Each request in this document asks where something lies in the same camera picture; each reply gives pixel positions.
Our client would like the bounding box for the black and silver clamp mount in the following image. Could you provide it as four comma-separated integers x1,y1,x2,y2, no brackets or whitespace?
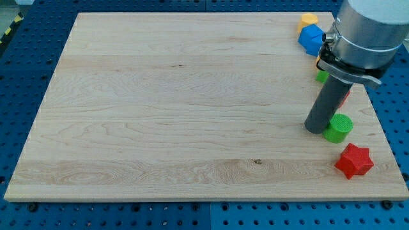
318,43,385,89

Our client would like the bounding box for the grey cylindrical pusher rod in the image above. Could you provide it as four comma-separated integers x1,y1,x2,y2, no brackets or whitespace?
304,75,353,134

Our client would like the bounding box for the red star block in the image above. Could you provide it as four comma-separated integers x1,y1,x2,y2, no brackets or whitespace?
335,143,374,180

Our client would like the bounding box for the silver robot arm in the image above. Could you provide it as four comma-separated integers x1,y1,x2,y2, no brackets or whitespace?
304,0,408,134

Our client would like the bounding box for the red block behind rod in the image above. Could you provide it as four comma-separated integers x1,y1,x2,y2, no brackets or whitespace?
338,91,350,109

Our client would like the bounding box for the green block behind rod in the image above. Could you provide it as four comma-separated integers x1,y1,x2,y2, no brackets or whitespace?
315,70,329,84

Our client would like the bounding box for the blue hexagon block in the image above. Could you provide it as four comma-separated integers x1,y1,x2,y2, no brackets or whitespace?
298,24,324,57

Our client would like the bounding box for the green cylinder block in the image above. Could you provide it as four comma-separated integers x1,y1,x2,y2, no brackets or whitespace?
323,114,353,143

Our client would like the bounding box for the yellow hexagon block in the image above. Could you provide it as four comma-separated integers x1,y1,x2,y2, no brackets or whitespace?
297,13,319,34

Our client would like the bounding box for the light wooden board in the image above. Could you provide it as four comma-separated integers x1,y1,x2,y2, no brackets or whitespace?
4,13,408,203

